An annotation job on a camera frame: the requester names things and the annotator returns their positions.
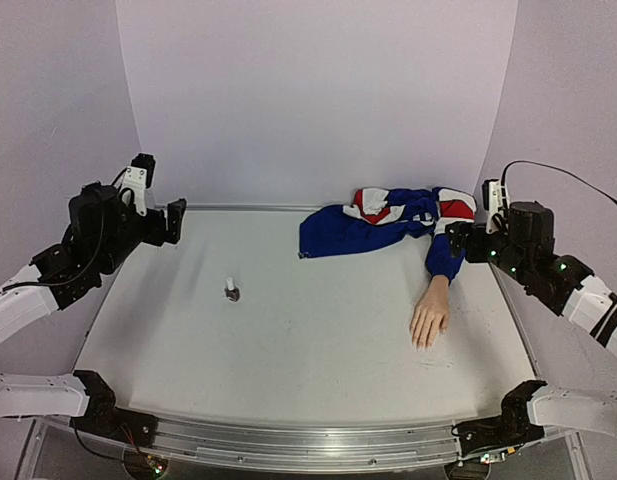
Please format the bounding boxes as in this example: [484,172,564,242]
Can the dark red nail polish bottle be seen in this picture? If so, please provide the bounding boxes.
[224,287,241,302]

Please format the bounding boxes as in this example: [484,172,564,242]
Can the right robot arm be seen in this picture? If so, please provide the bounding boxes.
[445,202,617,453]

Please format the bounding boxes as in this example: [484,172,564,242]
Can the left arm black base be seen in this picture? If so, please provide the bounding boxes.
[70,370,158,448]

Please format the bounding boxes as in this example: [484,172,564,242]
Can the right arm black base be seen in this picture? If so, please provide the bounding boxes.
[452,380,547,458]

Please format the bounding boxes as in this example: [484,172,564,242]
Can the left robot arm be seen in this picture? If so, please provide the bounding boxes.
[0,182,187,437]

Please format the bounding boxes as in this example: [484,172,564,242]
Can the mannequin hand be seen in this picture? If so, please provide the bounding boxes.
[409,275,450,349]

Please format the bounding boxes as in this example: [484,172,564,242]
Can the blue red white jacket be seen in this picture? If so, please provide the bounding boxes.
[298,187,477,281]

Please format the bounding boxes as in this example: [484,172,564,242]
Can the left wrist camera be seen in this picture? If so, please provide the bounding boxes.
[119,153,156,217]

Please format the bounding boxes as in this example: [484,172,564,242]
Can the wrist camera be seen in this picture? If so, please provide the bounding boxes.
[482,179,509,234]
[119,153,156,217]

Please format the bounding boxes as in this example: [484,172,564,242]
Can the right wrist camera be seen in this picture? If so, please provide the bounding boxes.
[482,179,509,234]

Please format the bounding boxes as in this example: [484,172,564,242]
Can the aluminium front rail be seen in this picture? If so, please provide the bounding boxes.
[35,414,584,464]

